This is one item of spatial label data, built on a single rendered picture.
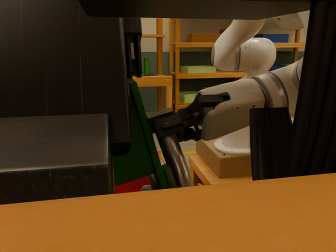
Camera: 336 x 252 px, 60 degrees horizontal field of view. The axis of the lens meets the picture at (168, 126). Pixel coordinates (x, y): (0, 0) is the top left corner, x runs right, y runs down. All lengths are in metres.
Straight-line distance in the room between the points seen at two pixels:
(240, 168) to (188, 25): 5.38
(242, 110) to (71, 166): 0.30
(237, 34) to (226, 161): 0.45
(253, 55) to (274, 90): 0.63
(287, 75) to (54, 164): 0.38
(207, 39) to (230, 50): 4.87
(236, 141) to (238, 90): 0.71
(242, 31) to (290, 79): 0.53
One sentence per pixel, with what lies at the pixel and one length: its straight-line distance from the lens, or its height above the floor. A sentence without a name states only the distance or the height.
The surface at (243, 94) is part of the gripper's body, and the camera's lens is 0.45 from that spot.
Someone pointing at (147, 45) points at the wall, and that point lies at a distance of 6.11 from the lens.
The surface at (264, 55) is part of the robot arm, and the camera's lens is 1.11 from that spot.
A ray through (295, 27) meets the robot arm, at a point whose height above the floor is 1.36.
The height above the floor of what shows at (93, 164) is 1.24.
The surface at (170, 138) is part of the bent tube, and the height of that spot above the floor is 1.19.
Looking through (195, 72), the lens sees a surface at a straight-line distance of 5.81.
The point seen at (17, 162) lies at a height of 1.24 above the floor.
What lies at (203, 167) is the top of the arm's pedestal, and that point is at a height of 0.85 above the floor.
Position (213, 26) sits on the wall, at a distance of 6.54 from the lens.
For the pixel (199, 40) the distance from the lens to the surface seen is 5.87.
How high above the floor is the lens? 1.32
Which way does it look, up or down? 15 degrees down
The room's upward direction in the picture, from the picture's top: straight up
